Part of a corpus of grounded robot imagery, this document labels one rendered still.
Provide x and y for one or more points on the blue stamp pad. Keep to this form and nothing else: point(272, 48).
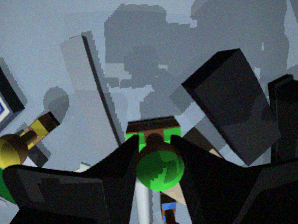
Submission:
point(10, 105)

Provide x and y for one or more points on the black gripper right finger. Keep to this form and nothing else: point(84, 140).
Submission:
point(219, 192)

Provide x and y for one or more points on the green and brown stamp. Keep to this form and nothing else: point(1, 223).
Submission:
point(159, 164)

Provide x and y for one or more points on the tan box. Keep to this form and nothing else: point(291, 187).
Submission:
point(195, 137)

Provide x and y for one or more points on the yellow-handled rubber stamp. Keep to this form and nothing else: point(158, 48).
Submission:
point(14, 149)

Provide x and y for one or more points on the grey cylinder with black end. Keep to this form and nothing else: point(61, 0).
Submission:
point(142, 198)

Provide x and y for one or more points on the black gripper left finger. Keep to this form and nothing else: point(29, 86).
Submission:
point(103, 192)

